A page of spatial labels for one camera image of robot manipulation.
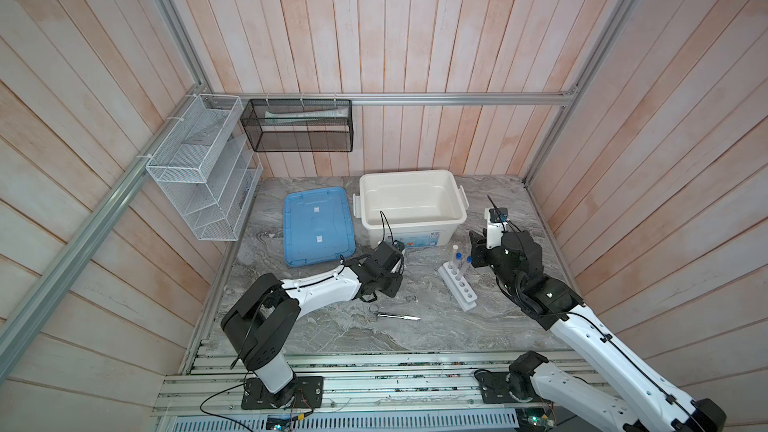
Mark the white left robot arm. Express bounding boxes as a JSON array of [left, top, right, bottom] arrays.
[[221, 241, 405, 399]]

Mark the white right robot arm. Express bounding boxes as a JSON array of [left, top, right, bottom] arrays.
[[469, 228, 726, 431]]

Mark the white test tube rack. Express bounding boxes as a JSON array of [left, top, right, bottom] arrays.
[[438, 262, 477, 311]]

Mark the white plastic storage bin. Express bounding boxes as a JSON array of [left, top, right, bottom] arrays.
[[353, 170, 469, 248]]

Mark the blue plastic bin lid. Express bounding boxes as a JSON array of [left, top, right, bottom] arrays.
[[283, 187, 356, 267]]

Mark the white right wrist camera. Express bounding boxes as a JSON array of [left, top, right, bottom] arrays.
[[484, 207, 508, 249]]

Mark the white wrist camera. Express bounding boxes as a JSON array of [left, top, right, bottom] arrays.
[[392, 240, 405, 255], [484, 207, 508, 249]]

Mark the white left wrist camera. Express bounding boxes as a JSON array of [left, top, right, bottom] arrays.
[[392, 240, 405, 255]]

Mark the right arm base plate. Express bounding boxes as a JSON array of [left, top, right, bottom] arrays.
[[473, 369, 538, 404]]

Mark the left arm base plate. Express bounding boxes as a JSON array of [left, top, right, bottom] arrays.
[[241, 376, 324, 410]]

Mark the aluminium frame rail back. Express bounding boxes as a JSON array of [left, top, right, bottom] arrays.
[[227, 92, 575, 107]]

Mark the aluminium frame rail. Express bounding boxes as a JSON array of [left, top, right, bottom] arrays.
[[227, 92, 575, 107], [1, 84, 208, 381]]

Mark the black wire mesh basket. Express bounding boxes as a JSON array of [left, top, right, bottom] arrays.
[[240, 98, 354, 153]]

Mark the white wire mesh shelf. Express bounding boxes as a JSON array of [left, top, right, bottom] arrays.
[[146, 94, 263, 242]]

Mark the aluminium frame rail left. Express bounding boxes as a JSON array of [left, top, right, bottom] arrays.
[[1, 84, 208, 381]]

